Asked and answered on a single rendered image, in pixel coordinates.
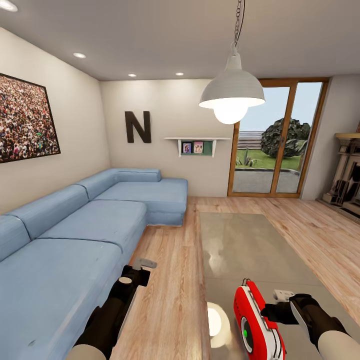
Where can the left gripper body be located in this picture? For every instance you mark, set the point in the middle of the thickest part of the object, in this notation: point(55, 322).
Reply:
point(142, 275)

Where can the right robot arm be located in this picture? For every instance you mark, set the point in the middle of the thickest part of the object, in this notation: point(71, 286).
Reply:
point(327, 333)

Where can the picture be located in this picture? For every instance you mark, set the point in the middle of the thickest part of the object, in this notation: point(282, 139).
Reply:
point(198, 146)
point(187, 147)
point(27, 128)

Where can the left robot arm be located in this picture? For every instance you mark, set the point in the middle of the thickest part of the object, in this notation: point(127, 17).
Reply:
point(105, 325)

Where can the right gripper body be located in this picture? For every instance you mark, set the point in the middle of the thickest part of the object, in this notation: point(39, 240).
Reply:
point(275, 313)

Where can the radio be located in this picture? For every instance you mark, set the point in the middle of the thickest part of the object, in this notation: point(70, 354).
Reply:
point(261, 337)

